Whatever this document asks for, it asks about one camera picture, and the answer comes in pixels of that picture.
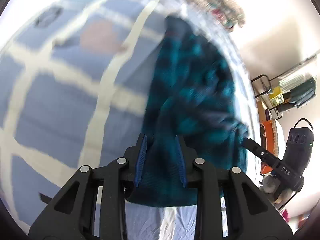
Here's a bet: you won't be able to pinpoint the teal plaid fleece jacket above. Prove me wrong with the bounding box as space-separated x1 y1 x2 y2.
126 16 248 207

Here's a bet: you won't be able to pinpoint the dark hanging clothes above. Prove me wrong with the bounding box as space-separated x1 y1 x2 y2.
277 77 316 113

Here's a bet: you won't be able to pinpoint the right gloved hand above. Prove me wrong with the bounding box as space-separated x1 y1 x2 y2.
259 173 293 207

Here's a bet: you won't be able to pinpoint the orange storage box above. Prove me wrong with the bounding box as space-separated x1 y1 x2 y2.
260 119 279 174

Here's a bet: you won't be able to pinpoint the yellow box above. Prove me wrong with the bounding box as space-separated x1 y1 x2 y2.
268 86 285 107

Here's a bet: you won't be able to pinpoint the striped hanging towel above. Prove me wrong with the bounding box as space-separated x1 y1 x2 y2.
279 74 311 90

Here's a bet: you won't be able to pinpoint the blue checked bed sheet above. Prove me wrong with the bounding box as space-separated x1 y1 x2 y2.
1 0 260 234

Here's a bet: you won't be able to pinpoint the folded floral quilt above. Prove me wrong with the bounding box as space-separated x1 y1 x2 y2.
188 0 245 32

